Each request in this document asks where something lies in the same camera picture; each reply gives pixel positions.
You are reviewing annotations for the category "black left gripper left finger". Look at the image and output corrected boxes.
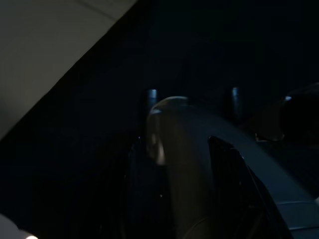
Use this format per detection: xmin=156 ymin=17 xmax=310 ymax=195
xmin=122 ymin=135 xmax=175 ymax=239

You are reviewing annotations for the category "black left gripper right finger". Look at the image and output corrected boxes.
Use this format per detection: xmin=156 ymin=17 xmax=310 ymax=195
xmin=208 ymin=135 xmax=294 ymax=239

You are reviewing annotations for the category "black floor mat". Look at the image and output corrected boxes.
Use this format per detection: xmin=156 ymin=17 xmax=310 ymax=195
xmin=0 ymin=0 xmax=319 ymax=239

